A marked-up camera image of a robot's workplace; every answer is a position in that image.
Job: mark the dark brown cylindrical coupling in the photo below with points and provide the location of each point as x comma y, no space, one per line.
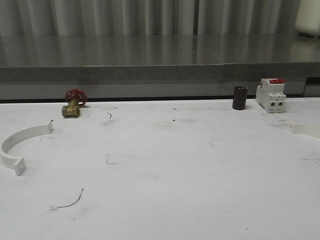
239,97

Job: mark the brass valve red handwheel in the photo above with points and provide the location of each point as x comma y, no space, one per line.
75,99

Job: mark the white circuit breaker red switch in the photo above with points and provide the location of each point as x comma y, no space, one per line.
270,95

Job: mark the grey stone counter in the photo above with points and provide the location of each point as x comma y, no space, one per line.
44,68

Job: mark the white container on counter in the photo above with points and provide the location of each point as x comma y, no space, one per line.
308,18

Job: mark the white half pipe clamp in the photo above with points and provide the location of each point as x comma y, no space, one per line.
17,163
303,129

